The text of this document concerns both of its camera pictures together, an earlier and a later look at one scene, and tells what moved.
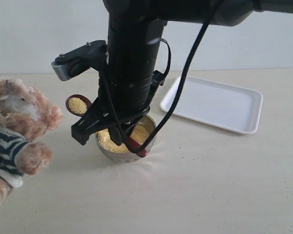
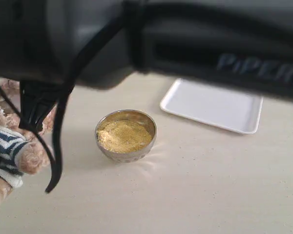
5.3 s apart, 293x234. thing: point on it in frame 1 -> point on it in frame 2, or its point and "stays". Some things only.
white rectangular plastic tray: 236,108 stays
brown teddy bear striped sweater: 20,114 stays
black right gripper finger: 117,134 -> 37,100
